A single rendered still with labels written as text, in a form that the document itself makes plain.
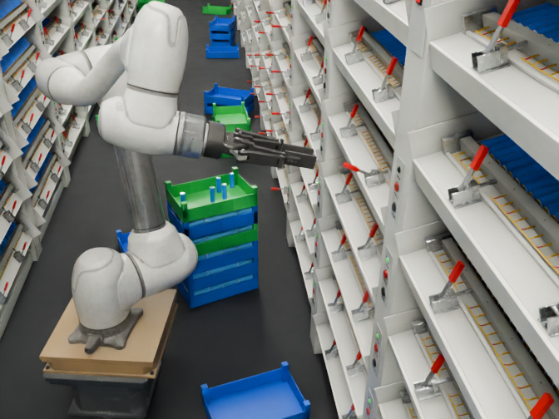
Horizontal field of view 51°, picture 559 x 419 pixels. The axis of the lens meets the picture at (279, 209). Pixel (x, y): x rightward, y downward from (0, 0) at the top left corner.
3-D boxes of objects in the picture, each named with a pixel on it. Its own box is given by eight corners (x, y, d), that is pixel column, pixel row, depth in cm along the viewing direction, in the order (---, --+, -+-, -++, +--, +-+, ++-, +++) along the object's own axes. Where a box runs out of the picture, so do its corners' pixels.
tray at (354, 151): (388, 246, 119) (380, 207, 115) (330, 130, 171) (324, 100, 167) (485, 218, 119) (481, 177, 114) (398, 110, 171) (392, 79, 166)
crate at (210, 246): (186, 259, 224) (185, 242, 220) (169, 234, 240) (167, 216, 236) (258, 240, 236) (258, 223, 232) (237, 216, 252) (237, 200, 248)
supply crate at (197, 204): (183, 223, 216) (182, 204, 212) (165, 199, 231) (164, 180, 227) (258, 205, 228) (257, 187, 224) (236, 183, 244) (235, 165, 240)
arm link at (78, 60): (40, 64, 149) (92, 55, 156) (20, 54, 162) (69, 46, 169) (51, 114, 154) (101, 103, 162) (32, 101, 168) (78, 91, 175)
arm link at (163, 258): (127, 291, 193) (186, 268, 205) (147, 307, 180) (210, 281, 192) (66, 50, 168) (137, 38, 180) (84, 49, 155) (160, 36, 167)
